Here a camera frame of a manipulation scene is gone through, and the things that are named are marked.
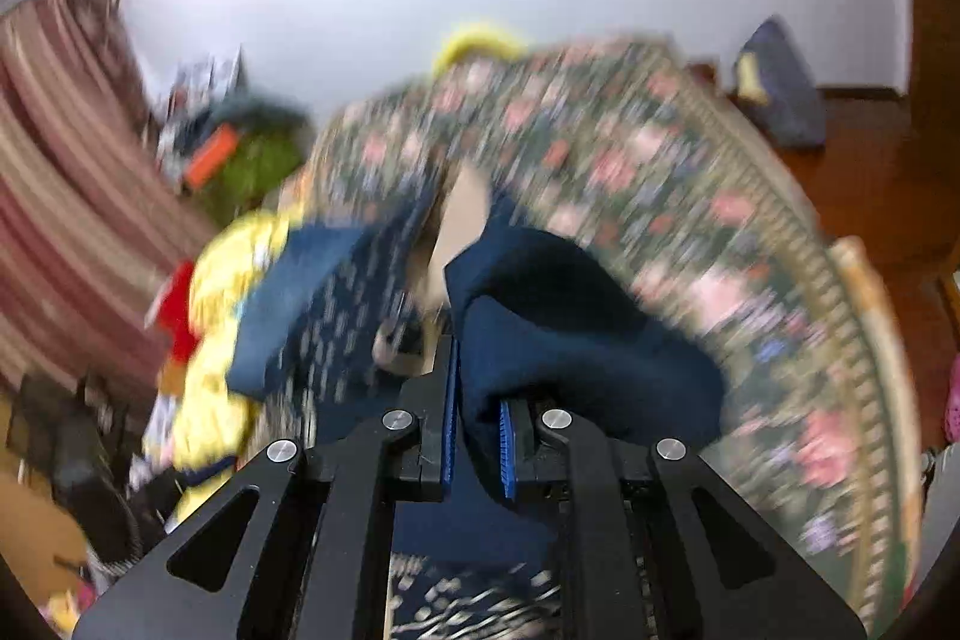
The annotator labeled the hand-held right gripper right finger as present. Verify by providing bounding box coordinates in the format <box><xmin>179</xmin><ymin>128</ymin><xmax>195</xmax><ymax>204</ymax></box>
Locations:
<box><xmin>497</xmin><ymin>394</ymin><xmax>869</xmax><ymax>640</ymax></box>

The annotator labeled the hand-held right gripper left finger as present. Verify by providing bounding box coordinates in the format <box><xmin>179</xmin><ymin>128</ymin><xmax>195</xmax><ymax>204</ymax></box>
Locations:
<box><xmin>71</xmin><ymin>334</ymin><xmax>460</xmax><ymax>640</ymax></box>

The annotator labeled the navy patterned garment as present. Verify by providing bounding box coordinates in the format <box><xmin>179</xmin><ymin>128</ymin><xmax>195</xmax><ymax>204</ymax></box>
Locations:
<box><xmin>277</xmin><ymin>182</ymin><xmax>728</xmax><ymax>640</ymax></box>

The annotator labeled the blue denim garment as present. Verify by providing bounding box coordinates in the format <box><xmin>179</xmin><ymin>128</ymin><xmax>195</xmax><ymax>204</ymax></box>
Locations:
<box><xmin>225</xmin><ymin>224</ymin><xmax>368</xmax><ymax>397</ymax></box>

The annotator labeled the yellow cloth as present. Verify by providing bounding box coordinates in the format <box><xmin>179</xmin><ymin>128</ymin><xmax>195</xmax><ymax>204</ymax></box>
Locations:
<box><xmin>161</xmin><ymin>212</ymin><xmax>301</xmax><ymax>513</ymax></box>

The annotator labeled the red cloth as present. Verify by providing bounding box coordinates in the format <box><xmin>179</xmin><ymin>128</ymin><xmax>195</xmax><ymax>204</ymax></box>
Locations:
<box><xmin>154</xmin><ymin>261</ymin><xmax>200</xmax><ymax>360</ymax></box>

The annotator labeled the floral bedspread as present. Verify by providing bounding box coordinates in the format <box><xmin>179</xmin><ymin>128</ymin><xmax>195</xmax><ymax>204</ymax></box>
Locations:
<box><xmin>300</xmin><ymin>36</ymin><xmax>923</xmax><ymax>633</ymax></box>

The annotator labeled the orange box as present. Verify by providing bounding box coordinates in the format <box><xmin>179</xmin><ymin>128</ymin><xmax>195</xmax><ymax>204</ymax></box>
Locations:
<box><xmin>184</xmin><ymin>126</ymin><xmax>233</xmax><ymax>187</ymax></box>

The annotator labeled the yellow pillow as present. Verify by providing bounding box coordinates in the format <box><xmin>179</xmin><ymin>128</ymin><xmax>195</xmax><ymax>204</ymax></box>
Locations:
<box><xmin>435</xmin><ymin>17</ymin><xmax>530</xmax><ymax>71</ymax></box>

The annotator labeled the beige blanket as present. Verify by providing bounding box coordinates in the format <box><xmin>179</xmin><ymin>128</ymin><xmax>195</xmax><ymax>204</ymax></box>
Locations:
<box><xmin>829</xmin><ymin>235</ymin><xmax>920</xmax><ymax>461</ymax></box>

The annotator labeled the striped curtain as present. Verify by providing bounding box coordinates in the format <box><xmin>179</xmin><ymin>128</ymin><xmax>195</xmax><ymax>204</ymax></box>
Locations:
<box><xmin>0</xmin><ymin>0</ymin><xmax>218</xmax><ymax>393</ymax></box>

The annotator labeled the blue-grey bag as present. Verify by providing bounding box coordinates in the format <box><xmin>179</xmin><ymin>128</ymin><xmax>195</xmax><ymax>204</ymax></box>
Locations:
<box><xmin>733</xmin><ymin>17</ymin><xmax>826</xmax><ymax>150</ymax></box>

